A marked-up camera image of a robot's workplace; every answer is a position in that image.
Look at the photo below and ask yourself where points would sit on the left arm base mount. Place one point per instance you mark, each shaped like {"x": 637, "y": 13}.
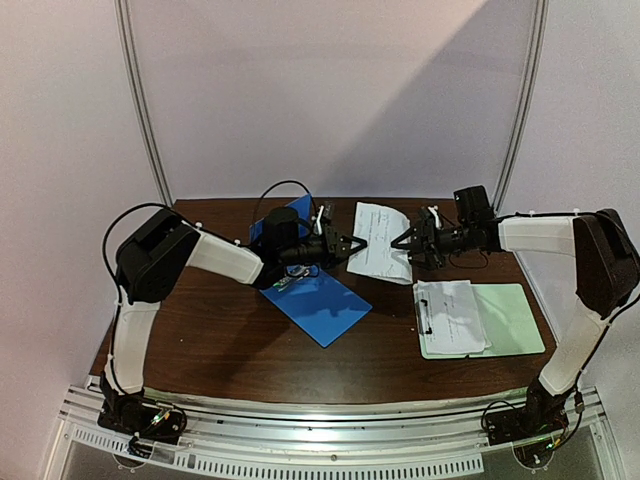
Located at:
{"x": 146, "y": 421}

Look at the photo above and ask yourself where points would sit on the green clipboard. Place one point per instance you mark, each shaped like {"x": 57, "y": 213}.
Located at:
{"x": 508, "y": 321}

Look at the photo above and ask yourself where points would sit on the white paper sheets stack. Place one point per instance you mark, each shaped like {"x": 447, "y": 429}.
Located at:
{"x": 455, "y": 319}

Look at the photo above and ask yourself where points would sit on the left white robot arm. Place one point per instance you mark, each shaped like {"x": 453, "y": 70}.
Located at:
{"x": 151, "y": 260}

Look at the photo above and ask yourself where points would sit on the white paper sheet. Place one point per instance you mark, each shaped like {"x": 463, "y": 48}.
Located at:
{"x": 379, "y": 225}

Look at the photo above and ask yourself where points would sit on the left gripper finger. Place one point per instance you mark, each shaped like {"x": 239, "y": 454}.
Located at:
{"x": 353, "y": 240}
{"x": 352, "y": 248}

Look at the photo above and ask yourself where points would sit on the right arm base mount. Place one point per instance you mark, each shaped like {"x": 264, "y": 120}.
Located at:
{"x": 534, "y": 432}

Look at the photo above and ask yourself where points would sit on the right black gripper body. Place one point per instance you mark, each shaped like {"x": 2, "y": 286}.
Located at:
{"x": 426, "y": 240}

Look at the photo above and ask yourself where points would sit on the metal clipboard clip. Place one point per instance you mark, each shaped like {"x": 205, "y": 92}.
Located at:
{"x": 422, "y": 311}

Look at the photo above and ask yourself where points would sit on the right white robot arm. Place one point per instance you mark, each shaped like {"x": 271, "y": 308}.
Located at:
{"x": 606, "y": 265}

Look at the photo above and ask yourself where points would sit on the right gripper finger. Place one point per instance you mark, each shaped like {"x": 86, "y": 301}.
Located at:
{"x": 405, "y": 237}
{"x": 404, "y": 246}

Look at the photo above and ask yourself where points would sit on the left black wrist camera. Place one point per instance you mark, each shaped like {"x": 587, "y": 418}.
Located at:
{"x": 285, "y": 226}

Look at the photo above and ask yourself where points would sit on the aluminium frame post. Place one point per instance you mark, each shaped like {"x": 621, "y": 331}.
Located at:
{"x": 136, "y": 85}
{"x": 525, "y": 97}

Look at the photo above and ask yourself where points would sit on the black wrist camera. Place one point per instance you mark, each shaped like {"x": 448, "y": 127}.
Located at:
{"x": 285, "y": 226}
{"x": 472, "y": 206}

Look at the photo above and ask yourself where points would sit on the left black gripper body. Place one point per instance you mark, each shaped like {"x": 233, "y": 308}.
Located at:
{"x": 324, "y": 253}

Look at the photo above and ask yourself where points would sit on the left aluminium frame post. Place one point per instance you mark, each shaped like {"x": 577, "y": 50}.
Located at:
{"x": 136, "y": 85}

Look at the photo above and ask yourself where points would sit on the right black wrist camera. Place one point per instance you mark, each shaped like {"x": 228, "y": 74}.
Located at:
{"x": 472, "y": 206}

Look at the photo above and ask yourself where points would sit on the right aluminium frame post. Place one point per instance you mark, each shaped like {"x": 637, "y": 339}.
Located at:
{"x": 525, "y": 97}

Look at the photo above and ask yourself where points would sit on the aluminium front rail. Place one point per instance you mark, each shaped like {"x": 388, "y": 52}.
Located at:
{"x": 237, "y": 439}

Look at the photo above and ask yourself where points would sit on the metal folder clip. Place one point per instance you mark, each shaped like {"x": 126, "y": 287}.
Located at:
{"x": 291, "y": 276}

